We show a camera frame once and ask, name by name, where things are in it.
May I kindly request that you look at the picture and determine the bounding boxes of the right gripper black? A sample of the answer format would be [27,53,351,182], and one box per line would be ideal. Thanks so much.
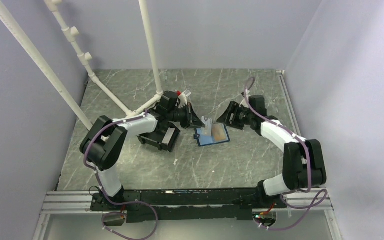
[216,101,253,130]

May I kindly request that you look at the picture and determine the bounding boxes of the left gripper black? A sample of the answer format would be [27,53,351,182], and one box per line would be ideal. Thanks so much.
[167,102,206,130]

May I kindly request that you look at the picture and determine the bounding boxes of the white credit card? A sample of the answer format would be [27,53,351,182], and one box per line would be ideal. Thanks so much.
[201,116,213,136]

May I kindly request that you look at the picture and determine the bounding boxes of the blue leather card holder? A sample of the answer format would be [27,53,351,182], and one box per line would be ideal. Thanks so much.
[193,123,231,147]

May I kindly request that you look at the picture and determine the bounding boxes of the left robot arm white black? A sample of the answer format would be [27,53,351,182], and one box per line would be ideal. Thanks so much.
[79,91,205,210]

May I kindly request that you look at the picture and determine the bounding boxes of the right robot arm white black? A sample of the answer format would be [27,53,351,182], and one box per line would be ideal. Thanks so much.
[217,95,327,208]

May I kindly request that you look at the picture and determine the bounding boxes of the black card tray box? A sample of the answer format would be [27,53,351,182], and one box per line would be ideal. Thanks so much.
[137,121,181,153]

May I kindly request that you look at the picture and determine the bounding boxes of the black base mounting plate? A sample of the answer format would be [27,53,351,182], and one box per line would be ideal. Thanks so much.
[90,187,286,223]

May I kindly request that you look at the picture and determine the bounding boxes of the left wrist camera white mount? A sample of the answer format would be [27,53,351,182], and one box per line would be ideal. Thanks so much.
[176,89,192,108]

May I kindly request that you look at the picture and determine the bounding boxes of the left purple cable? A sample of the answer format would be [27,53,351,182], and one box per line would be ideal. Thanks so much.
[83,110,160,240]

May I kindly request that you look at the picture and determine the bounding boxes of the white PVC pipe frame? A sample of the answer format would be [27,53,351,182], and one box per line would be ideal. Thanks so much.
[0,0,163,130]

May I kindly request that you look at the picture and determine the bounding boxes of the aluminium extrusion rail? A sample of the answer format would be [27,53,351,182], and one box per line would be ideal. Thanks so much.
[41,191,334,214]

